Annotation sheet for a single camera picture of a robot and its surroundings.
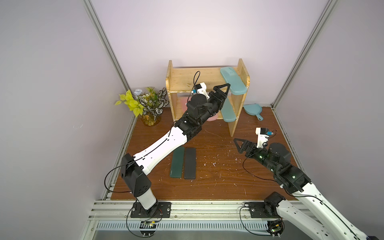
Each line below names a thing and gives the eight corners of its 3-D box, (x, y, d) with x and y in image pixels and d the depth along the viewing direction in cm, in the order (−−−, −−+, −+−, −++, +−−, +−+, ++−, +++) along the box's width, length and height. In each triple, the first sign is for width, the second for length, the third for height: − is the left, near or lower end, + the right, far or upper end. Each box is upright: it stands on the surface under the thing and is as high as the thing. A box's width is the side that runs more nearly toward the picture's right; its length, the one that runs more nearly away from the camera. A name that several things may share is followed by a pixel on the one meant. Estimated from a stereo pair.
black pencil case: (183, 179, 85) (183, 177, 83) (185, 149, 98) (185, 147, 95) (195, 179, 85) (195, 177, 83) (195, 149, 98) (195, 147, 95)
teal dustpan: (247, 120, 114) (248, 118, 112) (243, 106, 124) (244, 104, 122) (264, 120, 114) (266, 118, 112) (259, 106, 124) (260, 104, 121)
